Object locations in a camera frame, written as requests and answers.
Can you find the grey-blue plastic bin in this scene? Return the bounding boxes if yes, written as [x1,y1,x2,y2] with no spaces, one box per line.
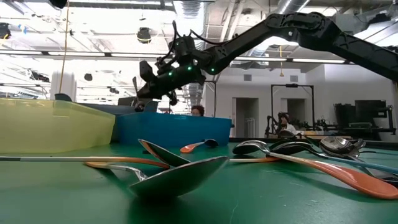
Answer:
[55,93,160,116]

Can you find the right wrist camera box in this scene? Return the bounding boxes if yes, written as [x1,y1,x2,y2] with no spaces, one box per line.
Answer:
[174,34,197,59]

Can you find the orange-handled metal spoon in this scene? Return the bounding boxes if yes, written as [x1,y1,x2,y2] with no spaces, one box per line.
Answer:
[138,138,281,167]
[179,138,220,154]
[0,155,171,170]
[83,155,229,200]
[232,139,398,201]

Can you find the black ceiling-mounted device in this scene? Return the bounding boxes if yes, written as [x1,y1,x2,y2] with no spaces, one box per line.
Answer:
[136,27,153,45]

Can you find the long ceiling light strip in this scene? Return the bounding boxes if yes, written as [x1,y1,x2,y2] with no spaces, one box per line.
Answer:
[0,49,175,60]
[233,55,346,65]

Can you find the black monitor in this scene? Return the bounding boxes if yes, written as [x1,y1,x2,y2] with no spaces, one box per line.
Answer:
[118,96,154,108]
[354,99,387,120]

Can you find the silver ceiling duct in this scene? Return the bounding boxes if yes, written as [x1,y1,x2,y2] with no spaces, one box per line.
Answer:
[250,0,312,58]

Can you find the dark blue plastic tray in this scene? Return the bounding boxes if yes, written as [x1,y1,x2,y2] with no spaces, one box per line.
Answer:
[116,111,234,149]

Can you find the black equipment rack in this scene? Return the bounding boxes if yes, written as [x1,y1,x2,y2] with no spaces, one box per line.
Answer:
[334,102,397,136]

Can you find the pile of loose spoons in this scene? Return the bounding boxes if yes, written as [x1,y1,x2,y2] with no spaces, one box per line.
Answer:
[0,141,398,224]

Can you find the person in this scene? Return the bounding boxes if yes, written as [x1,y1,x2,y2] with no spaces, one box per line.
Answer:
[278,112,297,135]
[190,105,206,118]

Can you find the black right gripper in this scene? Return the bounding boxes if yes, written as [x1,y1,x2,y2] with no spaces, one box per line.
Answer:
[136,60,206,106]

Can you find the yellow-green plastic tray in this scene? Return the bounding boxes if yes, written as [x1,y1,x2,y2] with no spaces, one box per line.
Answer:
[0,98,117,154]

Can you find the black metal frame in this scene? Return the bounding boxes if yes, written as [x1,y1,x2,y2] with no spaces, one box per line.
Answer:
[270,83,315,131]

